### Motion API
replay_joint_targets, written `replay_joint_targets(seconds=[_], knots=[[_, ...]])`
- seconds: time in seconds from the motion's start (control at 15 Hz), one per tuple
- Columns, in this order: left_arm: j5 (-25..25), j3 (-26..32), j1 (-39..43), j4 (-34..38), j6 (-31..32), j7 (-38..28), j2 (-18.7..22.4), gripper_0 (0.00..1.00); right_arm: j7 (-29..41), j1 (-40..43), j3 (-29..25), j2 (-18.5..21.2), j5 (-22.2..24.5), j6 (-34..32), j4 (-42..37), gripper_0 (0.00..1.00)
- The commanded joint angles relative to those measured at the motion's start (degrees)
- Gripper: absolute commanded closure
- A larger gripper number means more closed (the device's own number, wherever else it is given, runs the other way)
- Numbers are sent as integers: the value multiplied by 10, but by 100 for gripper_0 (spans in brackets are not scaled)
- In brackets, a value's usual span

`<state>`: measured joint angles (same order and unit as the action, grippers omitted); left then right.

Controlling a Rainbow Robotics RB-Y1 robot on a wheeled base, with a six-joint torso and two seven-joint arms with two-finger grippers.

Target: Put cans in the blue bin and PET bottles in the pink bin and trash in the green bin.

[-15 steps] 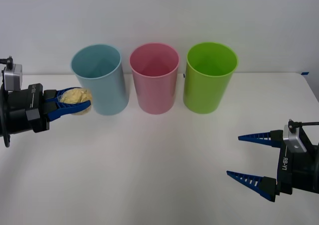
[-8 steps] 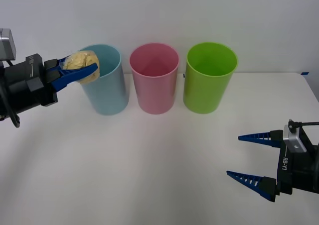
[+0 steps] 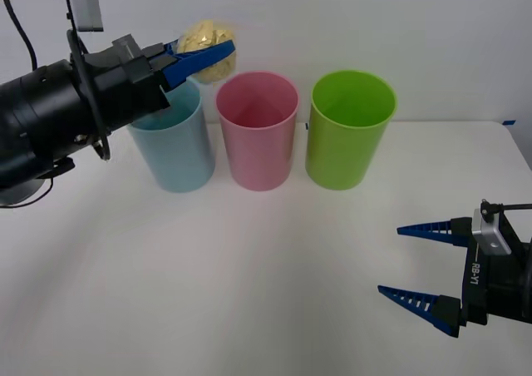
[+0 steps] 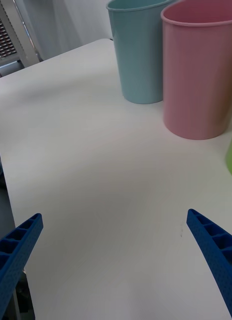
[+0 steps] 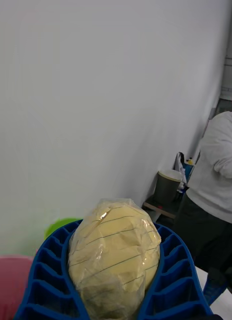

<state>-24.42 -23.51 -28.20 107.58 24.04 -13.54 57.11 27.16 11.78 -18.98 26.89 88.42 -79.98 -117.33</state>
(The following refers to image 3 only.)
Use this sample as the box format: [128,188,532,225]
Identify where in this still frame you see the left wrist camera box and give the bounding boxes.
[60,0,104,34]

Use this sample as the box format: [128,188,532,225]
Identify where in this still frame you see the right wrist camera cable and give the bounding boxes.
[481,199,532,211]

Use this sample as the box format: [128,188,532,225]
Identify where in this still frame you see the pale blue plastic bin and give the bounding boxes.
[126,76,217,194]

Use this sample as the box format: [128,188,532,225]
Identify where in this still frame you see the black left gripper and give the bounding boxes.
[85,34,239,130]

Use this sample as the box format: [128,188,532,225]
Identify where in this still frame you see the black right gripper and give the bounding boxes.
[377,210,525,339]

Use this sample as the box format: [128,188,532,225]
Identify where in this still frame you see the green plastic bin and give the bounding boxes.
[304,70,398,192]

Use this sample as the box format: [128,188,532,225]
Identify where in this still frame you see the yellow paper ball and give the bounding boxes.
[176,17,239,85]

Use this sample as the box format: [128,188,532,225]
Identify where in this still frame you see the pink plastic bin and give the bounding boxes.
[214,71,301,192]

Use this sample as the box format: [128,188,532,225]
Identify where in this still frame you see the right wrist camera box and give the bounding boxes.
[471,199,513,255]

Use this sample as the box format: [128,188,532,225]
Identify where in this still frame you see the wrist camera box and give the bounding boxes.
[471,199,513,255]
[60,0,104,34]

